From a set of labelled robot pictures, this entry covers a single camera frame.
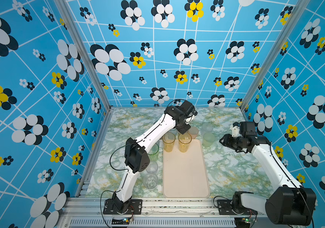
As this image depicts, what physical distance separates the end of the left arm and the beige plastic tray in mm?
132

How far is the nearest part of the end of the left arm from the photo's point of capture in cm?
60

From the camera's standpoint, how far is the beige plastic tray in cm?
80
